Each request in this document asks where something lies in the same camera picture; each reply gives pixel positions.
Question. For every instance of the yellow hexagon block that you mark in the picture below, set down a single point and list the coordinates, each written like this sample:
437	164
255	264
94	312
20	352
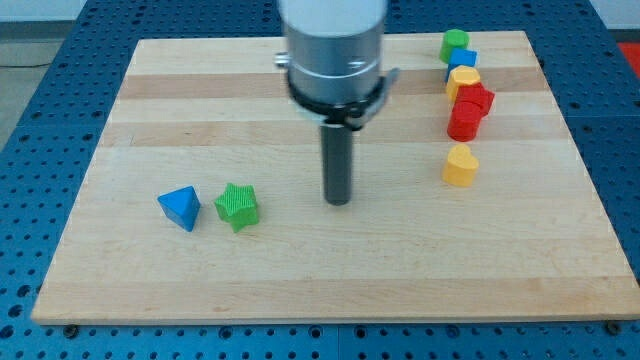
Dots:
458	77

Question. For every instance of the green star block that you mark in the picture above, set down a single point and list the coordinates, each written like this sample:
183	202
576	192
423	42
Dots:
238	206

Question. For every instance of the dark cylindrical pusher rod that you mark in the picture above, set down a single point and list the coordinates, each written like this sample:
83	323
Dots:
337	156

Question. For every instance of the blue triangle block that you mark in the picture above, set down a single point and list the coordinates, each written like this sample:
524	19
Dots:
181	206

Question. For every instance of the red star block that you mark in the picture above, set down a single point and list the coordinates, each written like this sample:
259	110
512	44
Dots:
476	94

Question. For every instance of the green cylinder block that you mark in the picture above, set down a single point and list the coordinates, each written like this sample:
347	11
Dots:
453	39

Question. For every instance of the blue cube block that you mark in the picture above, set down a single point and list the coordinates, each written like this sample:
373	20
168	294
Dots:
460	57

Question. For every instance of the wooden board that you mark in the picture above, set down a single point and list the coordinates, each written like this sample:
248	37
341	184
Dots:
528	241

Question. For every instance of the yellow heart block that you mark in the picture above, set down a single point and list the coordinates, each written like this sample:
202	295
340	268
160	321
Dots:
461	166

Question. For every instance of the red cylinder block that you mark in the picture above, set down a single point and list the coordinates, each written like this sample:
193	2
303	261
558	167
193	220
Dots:
464	121

